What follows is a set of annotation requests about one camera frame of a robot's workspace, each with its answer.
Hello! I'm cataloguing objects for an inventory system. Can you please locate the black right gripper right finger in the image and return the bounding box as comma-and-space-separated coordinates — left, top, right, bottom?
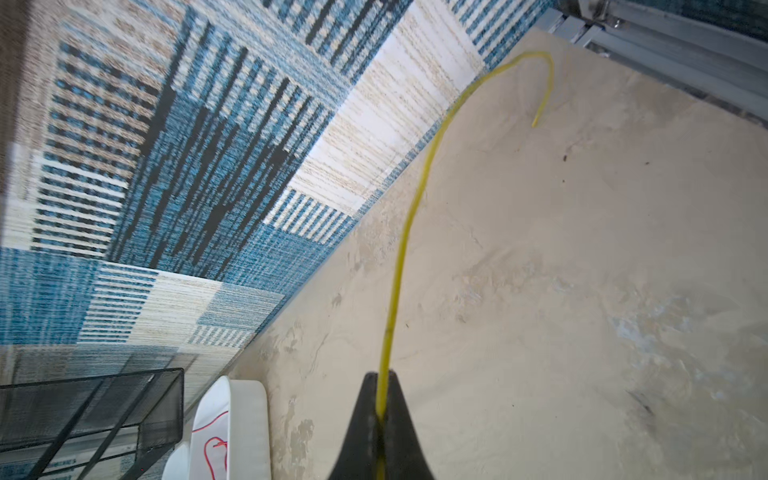
380, 370, 434, 480

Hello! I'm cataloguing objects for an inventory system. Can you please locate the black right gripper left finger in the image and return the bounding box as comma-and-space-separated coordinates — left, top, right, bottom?
328, 372, 378, 480

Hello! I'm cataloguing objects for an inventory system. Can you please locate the yellow cable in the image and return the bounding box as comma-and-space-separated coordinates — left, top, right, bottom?
374, 50, 556, 421

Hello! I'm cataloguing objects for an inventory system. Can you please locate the white tray with red cable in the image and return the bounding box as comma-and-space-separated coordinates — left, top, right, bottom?
189, 376, 272, 480

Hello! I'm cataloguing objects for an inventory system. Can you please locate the red cable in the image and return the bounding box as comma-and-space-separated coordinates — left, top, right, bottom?
191, 410, 230, 480

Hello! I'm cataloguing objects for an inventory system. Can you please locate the white tray with yellow cables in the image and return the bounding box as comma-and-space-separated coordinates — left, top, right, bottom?
161, 442, 190, 480

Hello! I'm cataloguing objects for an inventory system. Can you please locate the black wire mesh shelf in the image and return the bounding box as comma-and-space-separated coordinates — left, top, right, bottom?
1, 368, 184, 479

